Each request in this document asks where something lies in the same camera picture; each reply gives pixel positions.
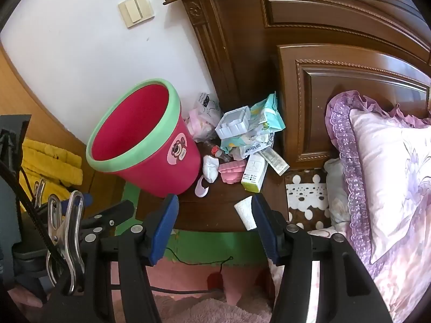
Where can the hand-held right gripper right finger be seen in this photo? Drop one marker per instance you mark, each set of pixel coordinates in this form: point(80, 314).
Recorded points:
point(266, 228)

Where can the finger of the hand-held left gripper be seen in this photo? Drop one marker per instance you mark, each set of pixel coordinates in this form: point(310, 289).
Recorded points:
point(114, 213)
point(88, 199)

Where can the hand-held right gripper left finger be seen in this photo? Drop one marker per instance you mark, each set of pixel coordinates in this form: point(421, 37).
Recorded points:
point(166, 228)

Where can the white tissue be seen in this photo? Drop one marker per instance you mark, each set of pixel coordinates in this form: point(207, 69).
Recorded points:
point(245, 213)
point(211, 170)

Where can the white and green carton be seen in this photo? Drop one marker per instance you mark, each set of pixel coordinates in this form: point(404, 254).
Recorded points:
point(254, 173)

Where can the red bin with green rim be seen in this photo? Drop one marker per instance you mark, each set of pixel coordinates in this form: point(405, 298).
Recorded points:
point(175, 161)

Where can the white bag with blue print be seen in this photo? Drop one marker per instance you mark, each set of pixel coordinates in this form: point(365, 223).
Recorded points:
point(257, 147)

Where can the pink and white plastic packet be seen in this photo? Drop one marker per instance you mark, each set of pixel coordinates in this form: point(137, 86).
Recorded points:
point(197, 126)

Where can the translucent printed zip bag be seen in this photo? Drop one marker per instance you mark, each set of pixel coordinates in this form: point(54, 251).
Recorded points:
point(208, 104)

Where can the large silver metal clip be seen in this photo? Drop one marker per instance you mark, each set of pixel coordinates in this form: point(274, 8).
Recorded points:
point(72, 222)

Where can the yellow cloth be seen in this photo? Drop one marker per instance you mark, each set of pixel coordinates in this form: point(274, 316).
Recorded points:
point(50, 161)

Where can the small silver metal clip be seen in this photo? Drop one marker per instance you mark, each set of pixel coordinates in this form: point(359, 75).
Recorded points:
point(39, 191)

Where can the small pink white scoop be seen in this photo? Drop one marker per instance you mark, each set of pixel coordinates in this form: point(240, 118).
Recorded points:
point(201, 190)

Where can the brown wooden nightstand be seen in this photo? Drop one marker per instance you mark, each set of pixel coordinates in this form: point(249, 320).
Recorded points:
point(215, 208)

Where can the brown dotted blanket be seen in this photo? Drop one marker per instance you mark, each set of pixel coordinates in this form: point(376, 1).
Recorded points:
point(304, 191)

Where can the pink ribbed plastic tray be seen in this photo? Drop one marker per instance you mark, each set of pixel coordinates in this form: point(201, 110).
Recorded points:
point(232, 171)

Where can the silver foil sachet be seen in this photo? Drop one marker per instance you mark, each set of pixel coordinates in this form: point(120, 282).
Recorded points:
point(274, 161)

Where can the white crumpled tissue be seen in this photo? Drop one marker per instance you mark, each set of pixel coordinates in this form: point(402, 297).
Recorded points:
point(211, 170)

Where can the grey white pillow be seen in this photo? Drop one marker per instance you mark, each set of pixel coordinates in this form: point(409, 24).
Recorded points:
point(336, 188)

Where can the small clear bottle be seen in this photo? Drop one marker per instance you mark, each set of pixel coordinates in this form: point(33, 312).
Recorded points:
point(220, 154)

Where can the pink fuzzy garment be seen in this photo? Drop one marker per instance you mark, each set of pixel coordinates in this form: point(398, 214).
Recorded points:
point(202, 313)

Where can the white plastic tray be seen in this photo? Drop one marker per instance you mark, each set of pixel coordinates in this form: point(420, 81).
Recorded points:
point(232, 122)

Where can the purple frilled pillow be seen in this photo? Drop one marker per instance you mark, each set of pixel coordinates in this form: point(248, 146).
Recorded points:
point(387, 161)

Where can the pink patterned quilt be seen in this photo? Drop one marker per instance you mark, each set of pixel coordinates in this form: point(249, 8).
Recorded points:
point(397, 292)

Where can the brown wooden headboard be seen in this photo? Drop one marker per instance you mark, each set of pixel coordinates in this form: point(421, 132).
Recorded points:
point(242, 40)

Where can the beige wall switch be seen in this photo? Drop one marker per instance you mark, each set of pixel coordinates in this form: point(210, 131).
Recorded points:
point(136, 9)

